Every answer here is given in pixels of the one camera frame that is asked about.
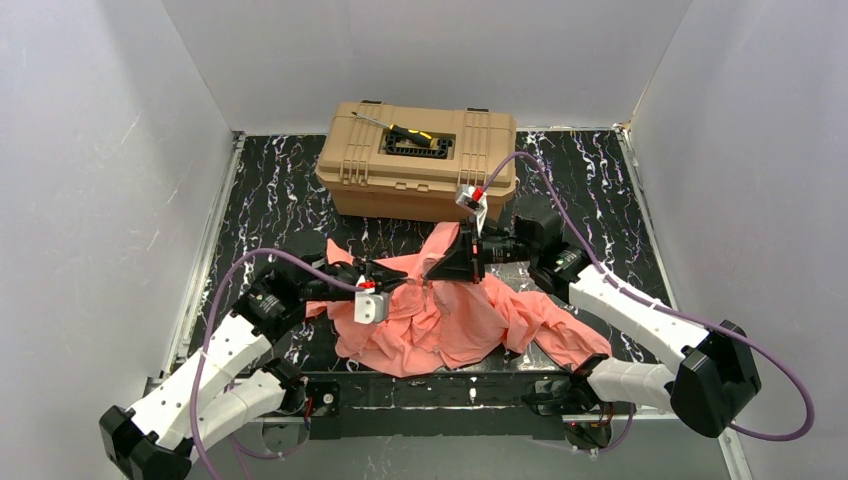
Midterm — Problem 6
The pink jacket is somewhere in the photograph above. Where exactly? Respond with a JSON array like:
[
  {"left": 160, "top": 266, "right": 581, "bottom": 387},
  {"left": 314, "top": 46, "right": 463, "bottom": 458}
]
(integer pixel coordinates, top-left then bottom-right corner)
[{"left": 306, "top": 222, "right": 612, "bottom": 377}]

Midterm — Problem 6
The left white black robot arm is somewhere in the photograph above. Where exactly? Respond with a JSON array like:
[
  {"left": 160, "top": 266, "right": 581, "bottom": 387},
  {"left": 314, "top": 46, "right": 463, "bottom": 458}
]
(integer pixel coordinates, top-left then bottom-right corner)
[{"left": 99, "top": 248, "right": 409, "bottom": 479}]

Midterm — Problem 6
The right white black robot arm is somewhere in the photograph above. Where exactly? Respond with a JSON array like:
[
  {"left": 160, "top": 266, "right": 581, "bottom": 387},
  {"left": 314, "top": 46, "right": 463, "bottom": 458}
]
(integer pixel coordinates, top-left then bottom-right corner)
[{"left": 425, "top": 212, "right": 761, "bottom": 438}]

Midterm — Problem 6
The tan plastic toolbox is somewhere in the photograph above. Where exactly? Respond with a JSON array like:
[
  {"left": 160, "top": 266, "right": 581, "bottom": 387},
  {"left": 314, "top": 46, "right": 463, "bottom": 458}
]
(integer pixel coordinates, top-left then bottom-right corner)
[{"left": 315, "top": 101, "right": 517, "bottom": 223}]

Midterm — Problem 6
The black yellow screwdriver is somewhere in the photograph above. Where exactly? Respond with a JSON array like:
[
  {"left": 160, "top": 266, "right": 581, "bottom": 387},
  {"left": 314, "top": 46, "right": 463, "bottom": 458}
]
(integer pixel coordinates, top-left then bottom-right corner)
[{"left": 351, "top": 111, "right": 435, "bottom": 148}]

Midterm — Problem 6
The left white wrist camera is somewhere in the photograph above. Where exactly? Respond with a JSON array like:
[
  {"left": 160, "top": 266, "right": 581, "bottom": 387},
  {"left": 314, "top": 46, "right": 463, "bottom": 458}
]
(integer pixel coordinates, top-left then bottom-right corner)
[{"left": 353, "top": 280, "right": 390, "bottom": 325}]

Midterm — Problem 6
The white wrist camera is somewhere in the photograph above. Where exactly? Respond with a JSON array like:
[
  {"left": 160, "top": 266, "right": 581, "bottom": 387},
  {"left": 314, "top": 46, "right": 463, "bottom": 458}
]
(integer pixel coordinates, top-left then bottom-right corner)
[
  {"left": 353, "top": 280, "right": 390, "bottom": 325},
  {"left": 455, "top": 184, "right": 488, "bottom": 234}
]

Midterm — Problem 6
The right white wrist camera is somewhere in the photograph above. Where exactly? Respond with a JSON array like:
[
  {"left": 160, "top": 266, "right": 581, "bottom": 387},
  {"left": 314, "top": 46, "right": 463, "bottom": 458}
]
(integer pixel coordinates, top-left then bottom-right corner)
[{"left": 455, "top": 184, "right": 488, "bottom": 234}]

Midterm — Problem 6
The black toolbox handle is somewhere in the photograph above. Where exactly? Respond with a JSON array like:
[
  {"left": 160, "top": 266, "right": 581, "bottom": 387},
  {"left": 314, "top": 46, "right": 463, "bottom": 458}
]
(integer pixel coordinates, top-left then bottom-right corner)
[{"left": 380, "top": 133, "right": 455, "bottom": 160}]

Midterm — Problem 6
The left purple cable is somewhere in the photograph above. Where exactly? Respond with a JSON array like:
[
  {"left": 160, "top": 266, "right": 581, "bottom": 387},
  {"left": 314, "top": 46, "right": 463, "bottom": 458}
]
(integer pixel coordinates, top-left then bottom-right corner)
[{"left": 189, "top": 248, "right": 370, "bottom": 480}]

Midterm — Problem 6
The purple cable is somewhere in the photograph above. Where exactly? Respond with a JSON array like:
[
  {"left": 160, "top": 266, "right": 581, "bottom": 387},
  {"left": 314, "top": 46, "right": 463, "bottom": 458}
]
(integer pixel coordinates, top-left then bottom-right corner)
[
  {"left": 189, "top": 248, "right": 370, "bottom": 480},
  {"left": 478, "top": 151, "right": 816, "bottom": 454}
]

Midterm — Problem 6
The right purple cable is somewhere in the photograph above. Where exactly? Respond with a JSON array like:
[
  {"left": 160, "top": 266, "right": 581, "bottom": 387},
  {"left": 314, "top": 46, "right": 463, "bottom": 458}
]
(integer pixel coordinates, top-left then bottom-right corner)
[{"left": 478, "top": 151, "right": 816, "bottom": 454}]

